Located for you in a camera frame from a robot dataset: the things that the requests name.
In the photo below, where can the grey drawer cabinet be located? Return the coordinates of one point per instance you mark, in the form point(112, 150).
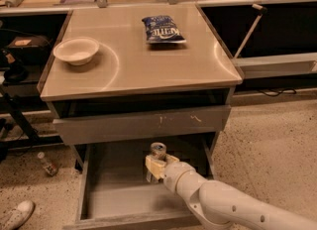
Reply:
point(128, 75)

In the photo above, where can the silver redbull can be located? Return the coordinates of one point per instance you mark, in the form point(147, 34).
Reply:
point(158, 152)

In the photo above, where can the plastic bottle on floor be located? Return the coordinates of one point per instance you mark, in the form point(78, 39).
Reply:
point(47, 164)

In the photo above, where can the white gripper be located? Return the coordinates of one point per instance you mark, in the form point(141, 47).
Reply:
point(172, 172)

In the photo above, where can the black box with label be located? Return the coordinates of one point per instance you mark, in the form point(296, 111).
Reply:
point(30, 44)

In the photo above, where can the white stick with black tip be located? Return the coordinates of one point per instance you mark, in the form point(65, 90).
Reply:
point(261, 11)

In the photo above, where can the black stand frame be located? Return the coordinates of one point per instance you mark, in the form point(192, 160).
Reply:
point(33, 139)

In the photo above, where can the open grey middle drawer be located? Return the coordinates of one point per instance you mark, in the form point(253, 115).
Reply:
point(115, 195)

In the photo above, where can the blue Kettle chips bag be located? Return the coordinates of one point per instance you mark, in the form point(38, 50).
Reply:
point(161, 29)

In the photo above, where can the closed grey top drawer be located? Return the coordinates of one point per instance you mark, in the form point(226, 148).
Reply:
point(130, 126)

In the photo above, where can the white sneaker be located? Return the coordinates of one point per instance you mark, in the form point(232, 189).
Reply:
point(17, 216)

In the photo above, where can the white paper bowl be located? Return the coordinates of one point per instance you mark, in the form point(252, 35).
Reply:
point(76, 51)

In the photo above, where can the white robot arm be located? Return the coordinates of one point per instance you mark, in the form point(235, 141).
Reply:
point(218, 205)

